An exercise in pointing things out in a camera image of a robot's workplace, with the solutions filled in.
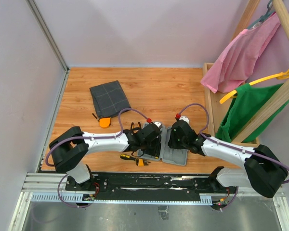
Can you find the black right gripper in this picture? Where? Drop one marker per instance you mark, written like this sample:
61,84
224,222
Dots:
172,142

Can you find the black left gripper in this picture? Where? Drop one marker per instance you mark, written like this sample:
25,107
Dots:
155,151

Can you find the orange black pliers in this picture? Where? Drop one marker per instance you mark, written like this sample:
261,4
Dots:
135,127

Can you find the grey plastic tool case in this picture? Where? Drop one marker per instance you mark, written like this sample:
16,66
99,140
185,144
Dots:
164,152

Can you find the black yellow thick screwdriver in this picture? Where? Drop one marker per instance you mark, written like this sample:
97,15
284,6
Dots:
127,157

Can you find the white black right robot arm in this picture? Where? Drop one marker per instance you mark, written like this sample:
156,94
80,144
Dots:
258,168

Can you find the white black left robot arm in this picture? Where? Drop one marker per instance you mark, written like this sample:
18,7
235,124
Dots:
68,150

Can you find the orange black hex key set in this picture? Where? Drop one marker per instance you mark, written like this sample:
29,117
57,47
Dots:
142,162

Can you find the orange tape measure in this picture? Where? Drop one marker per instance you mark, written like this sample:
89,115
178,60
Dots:
105,122

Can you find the dark grey checked cloth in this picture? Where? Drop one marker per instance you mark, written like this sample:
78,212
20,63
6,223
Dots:
109,99

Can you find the green shirt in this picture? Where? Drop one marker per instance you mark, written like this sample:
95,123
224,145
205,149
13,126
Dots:
242,108

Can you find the pink shirt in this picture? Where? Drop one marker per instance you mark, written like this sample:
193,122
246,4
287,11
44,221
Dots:
237,61

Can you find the teal clothes hanger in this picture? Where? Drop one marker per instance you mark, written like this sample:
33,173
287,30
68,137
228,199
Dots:
264,17

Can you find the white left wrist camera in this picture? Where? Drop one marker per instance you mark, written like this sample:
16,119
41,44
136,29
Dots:
158,124

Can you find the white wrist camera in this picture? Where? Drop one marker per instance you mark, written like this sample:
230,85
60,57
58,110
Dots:
158,124
184,118

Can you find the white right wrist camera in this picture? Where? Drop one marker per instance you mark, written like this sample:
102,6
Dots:
184,118

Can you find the wooden clothes rack frame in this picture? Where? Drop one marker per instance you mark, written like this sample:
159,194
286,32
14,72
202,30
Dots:
217,107

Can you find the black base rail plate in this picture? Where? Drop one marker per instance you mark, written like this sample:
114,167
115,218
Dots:
147,187

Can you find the aluminium frame rail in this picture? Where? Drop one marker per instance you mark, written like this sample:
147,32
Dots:
50,187

